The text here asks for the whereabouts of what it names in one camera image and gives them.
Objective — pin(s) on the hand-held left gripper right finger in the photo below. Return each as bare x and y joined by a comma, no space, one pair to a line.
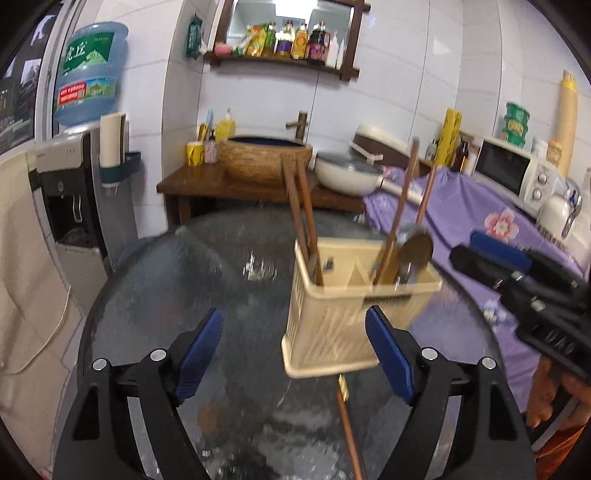
388,360

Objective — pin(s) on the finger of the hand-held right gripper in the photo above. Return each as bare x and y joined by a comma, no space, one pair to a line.
480,267
501,251

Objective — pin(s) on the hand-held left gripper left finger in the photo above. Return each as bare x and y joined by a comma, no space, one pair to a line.
198,360

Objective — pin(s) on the large metal spoon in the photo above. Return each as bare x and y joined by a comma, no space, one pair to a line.
415,251

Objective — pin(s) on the cream perforated utensil holder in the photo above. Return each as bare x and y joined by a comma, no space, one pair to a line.
323,332

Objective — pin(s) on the black gold-banded chopstick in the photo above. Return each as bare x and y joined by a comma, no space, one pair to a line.
351,429

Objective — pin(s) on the brown wooden chopstick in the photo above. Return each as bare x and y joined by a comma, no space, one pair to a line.
401,198
427,194
308,217
293,207

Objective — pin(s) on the person's right forearm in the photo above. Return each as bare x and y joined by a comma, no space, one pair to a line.
568,447

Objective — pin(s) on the person's right hand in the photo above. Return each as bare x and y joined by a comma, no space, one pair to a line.
542,392

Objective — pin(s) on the purple floral cloth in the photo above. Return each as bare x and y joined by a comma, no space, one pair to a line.
461,203

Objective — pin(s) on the white jar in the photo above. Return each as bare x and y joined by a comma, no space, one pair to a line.
554,214

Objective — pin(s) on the white microwave oven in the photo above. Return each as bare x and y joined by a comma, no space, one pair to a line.
503,166

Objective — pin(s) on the dark glass bottle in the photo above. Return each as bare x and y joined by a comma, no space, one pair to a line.
460,157

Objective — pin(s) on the stack of green bowls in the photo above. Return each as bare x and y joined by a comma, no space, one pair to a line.
516,124

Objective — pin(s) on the tall yellow roll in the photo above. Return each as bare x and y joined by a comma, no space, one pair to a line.
568,120

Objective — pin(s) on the white rice cooker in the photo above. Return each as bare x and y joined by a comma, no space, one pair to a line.
383,143

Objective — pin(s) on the white pan with lid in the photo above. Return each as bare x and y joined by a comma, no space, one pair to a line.
341,177

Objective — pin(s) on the wooden counter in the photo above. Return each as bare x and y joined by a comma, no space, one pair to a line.
203,184

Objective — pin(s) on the beige cloth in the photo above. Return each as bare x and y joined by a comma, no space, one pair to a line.
27,277

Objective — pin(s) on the yellow mug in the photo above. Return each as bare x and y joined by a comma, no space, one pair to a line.
195,153

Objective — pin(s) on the wooden basin sink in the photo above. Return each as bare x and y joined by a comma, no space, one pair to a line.
258,161

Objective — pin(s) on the small pink cup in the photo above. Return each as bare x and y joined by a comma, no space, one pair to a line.
211,152

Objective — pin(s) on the water dispenser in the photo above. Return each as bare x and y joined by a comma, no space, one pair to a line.
64,184

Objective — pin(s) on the brass faucet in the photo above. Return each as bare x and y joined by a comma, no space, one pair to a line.
302,127

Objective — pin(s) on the yellow detergent bottle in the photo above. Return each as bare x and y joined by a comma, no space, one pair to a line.
225,127

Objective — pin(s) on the white paper cup dispenser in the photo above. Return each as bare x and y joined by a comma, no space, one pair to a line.
113,138

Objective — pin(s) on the row of condiment bottles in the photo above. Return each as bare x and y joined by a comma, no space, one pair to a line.
286,44

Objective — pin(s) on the blue water bottle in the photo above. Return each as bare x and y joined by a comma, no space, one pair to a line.
90,74

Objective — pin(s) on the pink soap dish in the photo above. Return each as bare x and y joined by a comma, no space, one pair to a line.
224,49

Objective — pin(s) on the wooden framed mirror shelf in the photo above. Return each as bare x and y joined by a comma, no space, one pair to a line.
295,14

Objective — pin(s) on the dark window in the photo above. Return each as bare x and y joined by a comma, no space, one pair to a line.
23,92

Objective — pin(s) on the green hanging packet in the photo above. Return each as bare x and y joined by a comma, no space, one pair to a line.
194,37

